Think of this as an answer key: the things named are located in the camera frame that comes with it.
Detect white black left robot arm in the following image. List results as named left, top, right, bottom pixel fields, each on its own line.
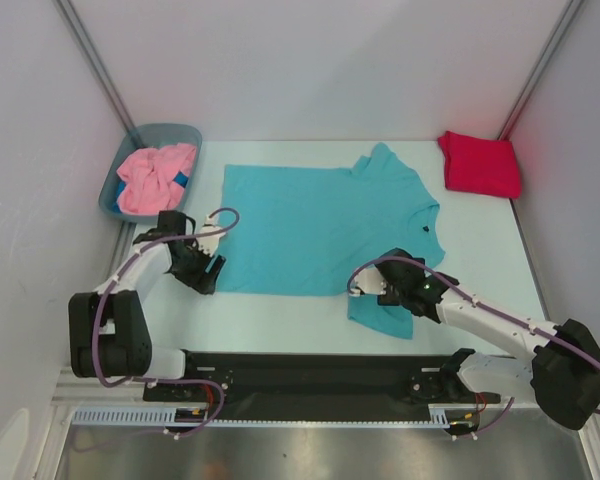
left=68, top=208, right=239, bottom=400

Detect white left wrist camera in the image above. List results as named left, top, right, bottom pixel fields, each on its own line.
left=195, top=216, right=226, bottom=257

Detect pink t-shirt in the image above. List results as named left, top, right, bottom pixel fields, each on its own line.
left=117, top=143, right=197, bottom=215

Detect folded red t-shirt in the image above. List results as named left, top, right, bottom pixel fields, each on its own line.
left=437, top=131, right=522, bottom=199

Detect teal t-shirt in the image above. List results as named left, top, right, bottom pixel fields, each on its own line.
left=214, top=142, right=447, bottom=341

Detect white slotted cable duct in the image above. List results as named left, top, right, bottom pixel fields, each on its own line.
left=72, top=406, right=450, bottom=430

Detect aluminium corner post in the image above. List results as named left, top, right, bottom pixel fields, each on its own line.
left=51, top=0, right=135, bottom=132
left=496, top=0, right=589, bottom=140

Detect right aluminium corner post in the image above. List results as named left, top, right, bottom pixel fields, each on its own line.
left=496, top=0, right=589, bottom=140

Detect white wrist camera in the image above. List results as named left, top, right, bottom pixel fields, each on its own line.
left=347, top=267, right=387, bottom=297
left=195, top=216, right=226, bottom=257

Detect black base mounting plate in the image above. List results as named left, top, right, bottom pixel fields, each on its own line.
left=142, top=349, right=516, bottom=405

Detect blue t-shirt in basket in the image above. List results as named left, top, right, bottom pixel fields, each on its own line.
left=112, top=172, right=189, bottom=212

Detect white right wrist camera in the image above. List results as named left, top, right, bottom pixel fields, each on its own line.
left=347, top=267, right=387, bottom=297

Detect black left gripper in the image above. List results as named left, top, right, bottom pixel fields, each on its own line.
left=170, top=237, right=225, bottom=295

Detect left aluminium corner post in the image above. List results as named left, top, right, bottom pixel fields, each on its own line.
left=51, top=0, right=135, bottom=132

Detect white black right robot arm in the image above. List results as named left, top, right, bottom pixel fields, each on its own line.
left=349, top=249, right=600, bottom=430

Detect aluminium front rail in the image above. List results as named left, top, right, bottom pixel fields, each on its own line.
left=49, top=364, right=599, bottom=407

